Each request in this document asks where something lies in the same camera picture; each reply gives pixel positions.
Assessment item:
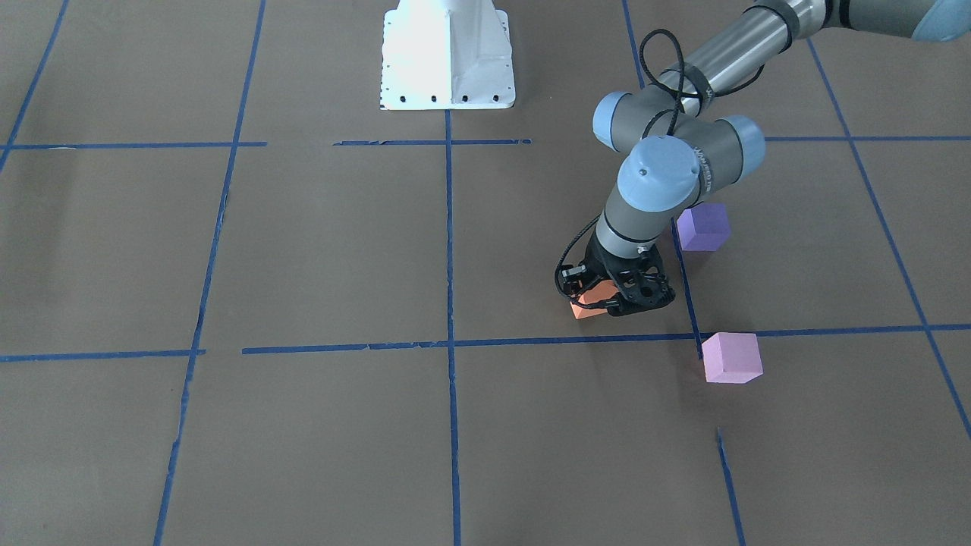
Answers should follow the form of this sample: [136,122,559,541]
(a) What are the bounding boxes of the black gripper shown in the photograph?
[580,237,665,287]

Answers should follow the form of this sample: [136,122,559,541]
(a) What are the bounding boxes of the orange foam cube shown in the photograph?
[570,278,620,320]

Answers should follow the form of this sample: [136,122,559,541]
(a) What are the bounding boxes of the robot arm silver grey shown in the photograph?
[555,1,969,315]

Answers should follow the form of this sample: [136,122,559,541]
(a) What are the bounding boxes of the purple foam cube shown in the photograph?
[675,202,731,252]

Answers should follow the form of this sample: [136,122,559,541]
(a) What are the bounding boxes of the pink foam cube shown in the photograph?
[702,332,764,384]

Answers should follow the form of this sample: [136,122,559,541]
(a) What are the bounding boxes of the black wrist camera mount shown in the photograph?
[607,265,676,317]

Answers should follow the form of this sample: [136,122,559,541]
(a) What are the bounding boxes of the white pedestal column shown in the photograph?
[379,1,517,111]

